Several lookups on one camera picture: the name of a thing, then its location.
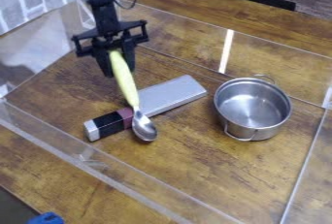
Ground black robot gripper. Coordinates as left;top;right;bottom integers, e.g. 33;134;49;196
71;0;148;78

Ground grey toy cleaver knife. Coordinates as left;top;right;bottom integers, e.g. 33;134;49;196
83;75;207;142

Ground yellow handled metal spoon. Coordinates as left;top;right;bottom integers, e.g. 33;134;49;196
108;50;156;142

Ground small steel pot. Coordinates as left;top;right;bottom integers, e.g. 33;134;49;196
214;75;292;142

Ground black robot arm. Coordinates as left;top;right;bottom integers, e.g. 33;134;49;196
71;0;148;78

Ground blue object at bottom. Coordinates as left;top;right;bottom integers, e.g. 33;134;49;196
25;212;64;224

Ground clear acrylic enclosure panels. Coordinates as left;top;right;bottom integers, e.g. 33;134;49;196
0;5;332;224

